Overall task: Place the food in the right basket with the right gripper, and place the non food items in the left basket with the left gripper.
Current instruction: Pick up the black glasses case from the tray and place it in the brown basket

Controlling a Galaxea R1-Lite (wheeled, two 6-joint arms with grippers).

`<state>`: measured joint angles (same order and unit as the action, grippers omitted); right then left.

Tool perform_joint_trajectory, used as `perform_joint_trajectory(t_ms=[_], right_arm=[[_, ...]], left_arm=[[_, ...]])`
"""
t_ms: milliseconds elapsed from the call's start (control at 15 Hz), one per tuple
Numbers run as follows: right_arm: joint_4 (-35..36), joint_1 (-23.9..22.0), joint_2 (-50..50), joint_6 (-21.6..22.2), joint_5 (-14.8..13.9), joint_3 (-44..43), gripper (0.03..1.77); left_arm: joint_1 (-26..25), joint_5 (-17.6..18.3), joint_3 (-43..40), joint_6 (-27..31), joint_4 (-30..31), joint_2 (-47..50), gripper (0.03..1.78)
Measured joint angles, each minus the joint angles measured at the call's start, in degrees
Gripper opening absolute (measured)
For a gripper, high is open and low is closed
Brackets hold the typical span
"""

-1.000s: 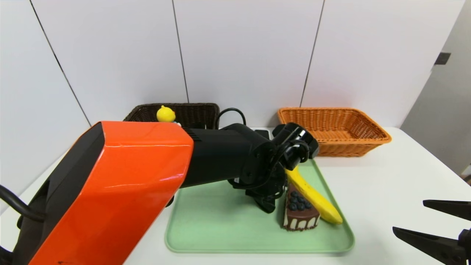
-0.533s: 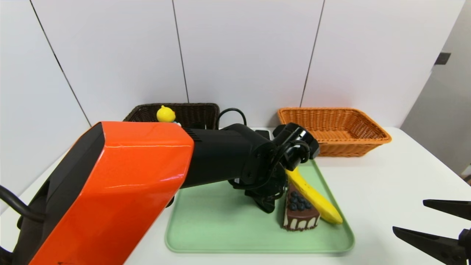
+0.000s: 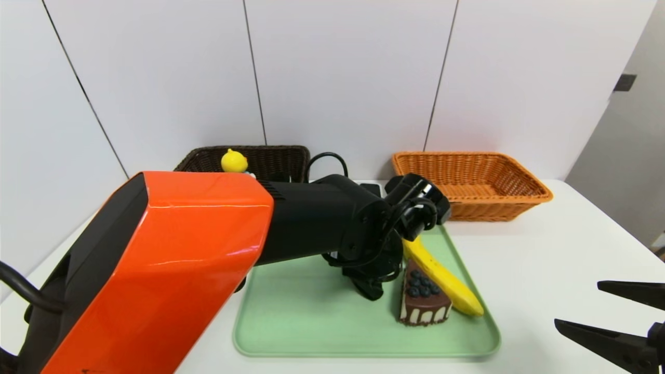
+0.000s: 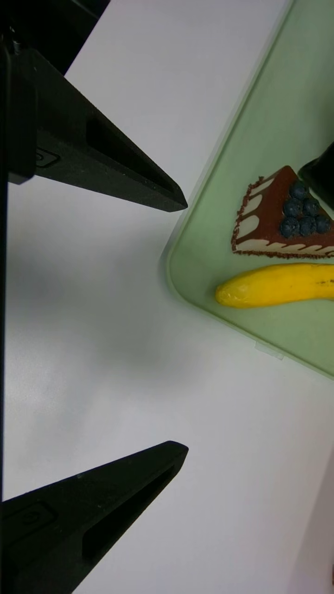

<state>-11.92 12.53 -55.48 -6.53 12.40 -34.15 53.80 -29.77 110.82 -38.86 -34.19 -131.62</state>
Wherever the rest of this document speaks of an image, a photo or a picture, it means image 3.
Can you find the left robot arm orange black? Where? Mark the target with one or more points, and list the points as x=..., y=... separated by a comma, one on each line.
x=182, y=249

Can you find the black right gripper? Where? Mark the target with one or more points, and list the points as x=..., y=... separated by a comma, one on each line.
x=655, y=337

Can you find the dark wall bracket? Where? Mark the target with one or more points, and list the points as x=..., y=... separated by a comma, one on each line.
x=625, y=83

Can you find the chocolate blueberry cake slice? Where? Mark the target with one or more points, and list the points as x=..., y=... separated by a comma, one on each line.
x=423, y=306

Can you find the yellow banana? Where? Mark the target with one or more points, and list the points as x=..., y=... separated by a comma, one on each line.
x=452, y=291

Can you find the yellow duck toy figure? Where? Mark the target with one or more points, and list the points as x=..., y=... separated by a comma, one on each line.
x=234, y=161

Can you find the dark brown wicker basket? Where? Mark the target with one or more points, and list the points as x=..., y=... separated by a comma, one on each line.
x=280, y=161

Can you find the orange wicker basket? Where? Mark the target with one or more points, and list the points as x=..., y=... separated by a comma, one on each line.
x=467, y=208

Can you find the green plastic tray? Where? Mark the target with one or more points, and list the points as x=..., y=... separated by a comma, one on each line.
x=311, y=322

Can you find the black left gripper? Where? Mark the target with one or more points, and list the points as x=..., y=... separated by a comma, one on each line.
x=370, y=281

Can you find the brown furniture piece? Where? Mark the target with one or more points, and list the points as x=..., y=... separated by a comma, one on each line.
x=661, y=253

